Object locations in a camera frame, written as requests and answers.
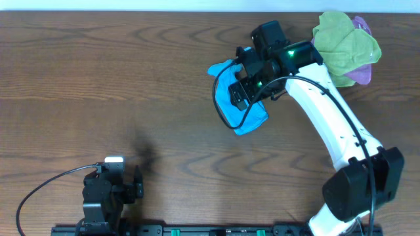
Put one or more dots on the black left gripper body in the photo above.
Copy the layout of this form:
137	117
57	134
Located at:
132	189

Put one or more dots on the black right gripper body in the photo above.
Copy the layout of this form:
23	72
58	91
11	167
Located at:
251	88

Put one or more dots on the blue microfiber cloth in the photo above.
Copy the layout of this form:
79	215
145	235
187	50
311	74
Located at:
255	118

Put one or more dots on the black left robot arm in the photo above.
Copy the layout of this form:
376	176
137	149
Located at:
102	218

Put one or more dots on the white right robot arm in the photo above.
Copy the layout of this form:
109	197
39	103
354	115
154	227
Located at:
367	175

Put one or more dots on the green microfiber cloth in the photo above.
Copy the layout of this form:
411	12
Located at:
341	46

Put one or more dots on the purple microfiber cloth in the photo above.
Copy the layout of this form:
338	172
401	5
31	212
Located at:
362	73

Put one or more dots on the black mounting rail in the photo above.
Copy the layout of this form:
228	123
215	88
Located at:
159	230

